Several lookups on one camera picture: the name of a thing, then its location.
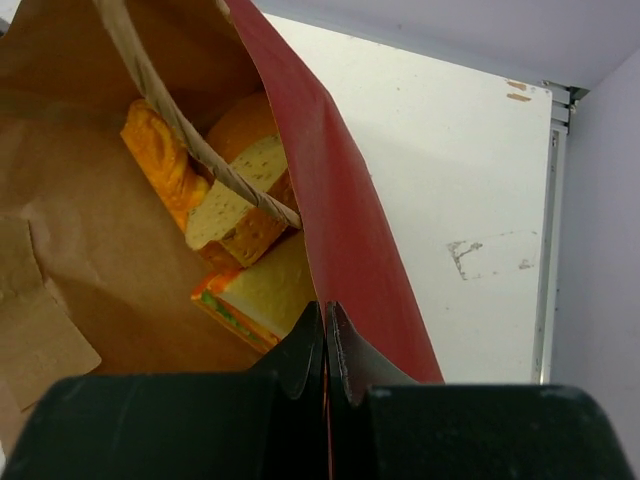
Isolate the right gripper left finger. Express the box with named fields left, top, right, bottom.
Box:
left=267, top=302, right=328, bottom=479

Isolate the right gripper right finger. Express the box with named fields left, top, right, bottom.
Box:
left=326, top=301, right=417, bottom=479

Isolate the fake triangle sandwich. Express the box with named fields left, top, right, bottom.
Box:
left=191, top=231, right=317, bottom=354

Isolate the seeded bread slice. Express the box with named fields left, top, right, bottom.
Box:
left=185, top=135, right=298, bottom=272

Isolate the red brown paper bag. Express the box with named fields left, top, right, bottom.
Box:
left=0, top=0, right=445, bottom=414

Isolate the braided orange bread loaf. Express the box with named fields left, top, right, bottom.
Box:
left=120, top=99, right=210, bottom=232

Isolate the round orange bun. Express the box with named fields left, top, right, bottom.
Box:
left=205, top=91, right=278, bottom=163

